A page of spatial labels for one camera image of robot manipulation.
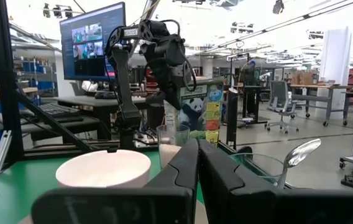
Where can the grey office chair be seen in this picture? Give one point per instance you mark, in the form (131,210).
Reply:
(279,96)

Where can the black keyboard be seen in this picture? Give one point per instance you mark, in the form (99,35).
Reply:
(58,109)

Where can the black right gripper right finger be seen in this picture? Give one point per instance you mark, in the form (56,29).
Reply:
(257,205)

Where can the panda cereal box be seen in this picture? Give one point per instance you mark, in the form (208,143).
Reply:
(207,109)

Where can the flat computer monitor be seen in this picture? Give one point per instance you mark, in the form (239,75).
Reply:
(83,46)

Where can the clear cup of milk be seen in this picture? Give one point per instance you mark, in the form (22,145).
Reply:
(167,149)

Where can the white square pillar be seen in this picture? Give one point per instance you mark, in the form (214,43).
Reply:
(335,62)

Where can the wooden top work table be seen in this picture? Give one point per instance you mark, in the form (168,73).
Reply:
(313,86)

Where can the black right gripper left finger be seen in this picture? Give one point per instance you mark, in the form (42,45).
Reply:
(164,202)

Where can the white bowl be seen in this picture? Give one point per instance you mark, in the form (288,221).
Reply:
(102,168)

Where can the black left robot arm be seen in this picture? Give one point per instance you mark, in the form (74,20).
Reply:
(126,93)

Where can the cardboard box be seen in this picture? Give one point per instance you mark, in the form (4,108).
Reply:
(302,78)

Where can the black side desk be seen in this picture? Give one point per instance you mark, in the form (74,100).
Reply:
(95,101)

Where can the black frame post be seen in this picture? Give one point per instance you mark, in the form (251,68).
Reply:
(4,77)

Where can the black upright panel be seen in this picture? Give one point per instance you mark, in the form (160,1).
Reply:
(232,118)

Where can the black diagonal frame brace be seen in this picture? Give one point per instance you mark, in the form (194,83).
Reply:
(55,124)

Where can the clear drinking glass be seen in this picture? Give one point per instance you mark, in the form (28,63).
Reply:
(263,168)

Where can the metal spoon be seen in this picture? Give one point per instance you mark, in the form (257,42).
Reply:
(302,152)

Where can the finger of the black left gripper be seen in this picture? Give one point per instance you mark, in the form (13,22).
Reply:
(175,99)
(156,98)

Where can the black ceiling spotlight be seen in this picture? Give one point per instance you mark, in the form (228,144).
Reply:
(57,12)
(68,12)
(46,11)

